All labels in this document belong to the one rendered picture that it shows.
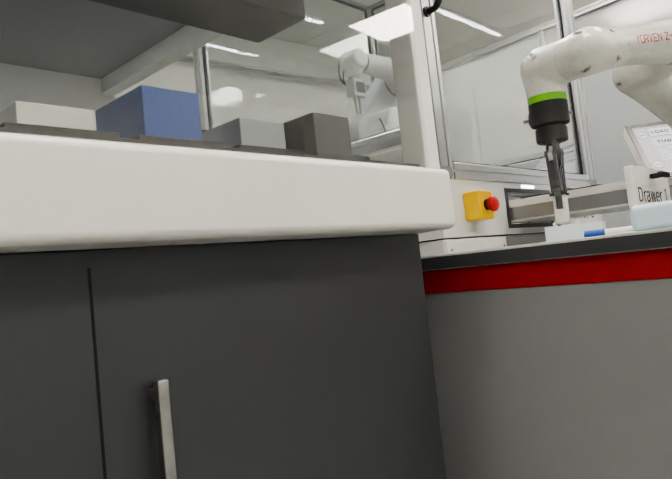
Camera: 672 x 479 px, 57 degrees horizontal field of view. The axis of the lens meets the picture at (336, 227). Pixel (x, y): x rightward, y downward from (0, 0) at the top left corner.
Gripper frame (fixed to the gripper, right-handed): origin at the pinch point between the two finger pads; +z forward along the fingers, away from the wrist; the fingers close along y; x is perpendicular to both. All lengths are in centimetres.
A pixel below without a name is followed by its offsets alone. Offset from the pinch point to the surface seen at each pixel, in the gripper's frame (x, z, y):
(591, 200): 5.6, -2.0, -12.1
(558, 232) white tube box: -0.2, 5.6, 7.1
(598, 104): -6, -67, -207
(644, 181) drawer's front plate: 18.0, -5.2, -16.2
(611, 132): -1, -50, -205
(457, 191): -22.8, -7.5, 7.2
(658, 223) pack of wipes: 21, 7, 46
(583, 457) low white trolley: 6, 44, 48
